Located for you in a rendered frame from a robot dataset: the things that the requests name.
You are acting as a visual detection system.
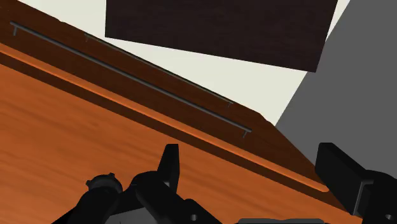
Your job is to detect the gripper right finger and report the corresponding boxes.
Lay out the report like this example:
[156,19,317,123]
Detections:
[314,142,397,224]

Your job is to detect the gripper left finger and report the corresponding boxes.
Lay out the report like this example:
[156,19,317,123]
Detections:
[52,143,223,224]

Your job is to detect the orange-brown wooden chest of drawers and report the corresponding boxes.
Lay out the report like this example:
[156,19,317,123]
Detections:
[0,0,365,224]

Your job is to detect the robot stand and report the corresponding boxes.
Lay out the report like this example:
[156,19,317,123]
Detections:
[104,0,339,73]

